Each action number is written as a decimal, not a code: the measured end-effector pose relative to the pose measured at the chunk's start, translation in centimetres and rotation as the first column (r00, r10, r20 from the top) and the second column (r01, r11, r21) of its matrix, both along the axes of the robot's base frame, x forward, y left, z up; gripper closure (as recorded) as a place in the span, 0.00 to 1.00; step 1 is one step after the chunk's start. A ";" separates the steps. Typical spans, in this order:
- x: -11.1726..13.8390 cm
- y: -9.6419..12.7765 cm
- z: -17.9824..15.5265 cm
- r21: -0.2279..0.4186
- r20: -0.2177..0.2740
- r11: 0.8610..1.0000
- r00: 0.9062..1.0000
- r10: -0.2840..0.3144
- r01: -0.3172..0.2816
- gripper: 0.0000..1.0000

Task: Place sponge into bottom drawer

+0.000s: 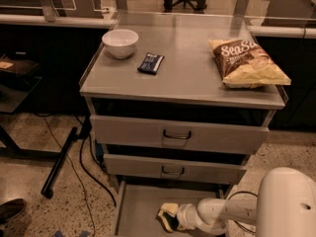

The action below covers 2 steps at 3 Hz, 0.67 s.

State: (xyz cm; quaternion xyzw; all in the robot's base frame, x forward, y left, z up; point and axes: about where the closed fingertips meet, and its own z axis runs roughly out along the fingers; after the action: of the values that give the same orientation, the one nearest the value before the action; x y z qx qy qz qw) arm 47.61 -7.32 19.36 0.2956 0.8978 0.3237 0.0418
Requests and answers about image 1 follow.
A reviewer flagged grey metal drawer cabinet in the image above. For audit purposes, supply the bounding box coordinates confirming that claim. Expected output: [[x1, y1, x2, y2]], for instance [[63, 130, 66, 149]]
[[79, 11, 289, 237]]

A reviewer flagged dark side table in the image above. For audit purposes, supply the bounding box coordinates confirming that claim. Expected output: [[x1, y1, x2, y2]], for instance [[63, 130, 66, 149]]
[[0, 51, 61, 160]]

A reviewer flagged brown yellow chip bag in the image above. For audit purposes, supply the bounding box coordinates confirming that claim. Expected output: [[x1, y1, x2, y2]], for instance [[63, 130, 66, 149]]
[[208, 39, 291, 89]]

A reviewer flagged middle grey drawer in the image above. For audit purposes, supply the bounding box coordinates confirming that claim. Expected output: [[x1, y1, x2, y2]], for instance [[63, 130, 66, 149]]
[[104, 154, 246, 185]]

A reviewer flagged black stand leg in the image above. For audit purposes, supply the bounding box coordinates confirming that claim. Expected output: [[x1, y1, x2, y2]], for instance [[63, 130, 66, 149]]
[[40, 127, 77, 199]]

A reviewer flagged dark blue snack packet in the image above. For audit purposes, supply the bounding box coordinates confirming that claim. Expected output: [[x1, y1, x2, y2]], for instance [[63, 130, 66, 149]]
[[137, 52, 164, 75]]

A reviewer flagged yellow taped gripper finger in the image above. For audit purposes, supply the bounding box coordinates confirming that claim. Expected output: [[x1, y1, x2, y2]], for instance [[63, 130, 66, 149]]
[[157, 210, 174, 232], [160, 202, 179, 214]]

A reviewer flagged top grey drawer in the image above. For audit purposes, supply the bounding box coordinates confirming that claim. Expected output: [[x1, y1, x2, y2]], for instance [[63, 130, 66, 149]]
[[90, 115, 269, 154]]

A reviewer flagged green and yellow sponge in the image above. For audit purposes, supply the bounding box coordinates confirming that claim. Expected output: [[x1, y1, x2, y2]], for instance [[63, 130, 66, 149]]
[[157, 209, 179, 232]]

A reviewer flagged white ceramic bowl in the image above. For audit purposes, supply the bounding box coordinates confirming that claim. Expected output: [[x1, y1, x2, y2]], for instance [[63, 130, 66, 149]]
[[102, 29, 139, 59]]

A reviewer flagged bottom grey open drawer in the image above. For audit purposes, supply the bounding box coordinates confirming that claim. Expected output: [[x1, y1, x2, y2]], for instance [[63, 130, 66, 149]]
[[111, 179, 228, 237]]

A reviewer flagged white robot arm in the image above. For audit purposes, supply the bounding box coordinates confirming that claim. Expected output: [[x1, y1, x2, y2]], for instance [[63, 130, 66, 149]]
[[157, 167, 316, 237]]

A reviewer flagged black cable left of cabinet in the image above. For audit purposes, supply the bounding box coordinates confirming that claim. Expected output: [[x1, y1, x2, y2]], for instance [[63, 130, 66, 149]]
[[74, 115, 118, 208]]

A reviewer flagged dark shoe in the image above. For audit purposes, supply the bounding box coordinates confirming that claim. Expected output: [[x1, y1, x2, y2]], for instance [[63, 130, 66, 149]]
[[0, 198, 27, 223]]

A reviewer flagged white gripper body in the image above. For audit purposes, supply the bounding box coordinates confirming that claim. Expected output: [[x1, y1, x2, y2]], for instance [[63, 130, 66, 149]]
[[177, 203, 197, 230]]

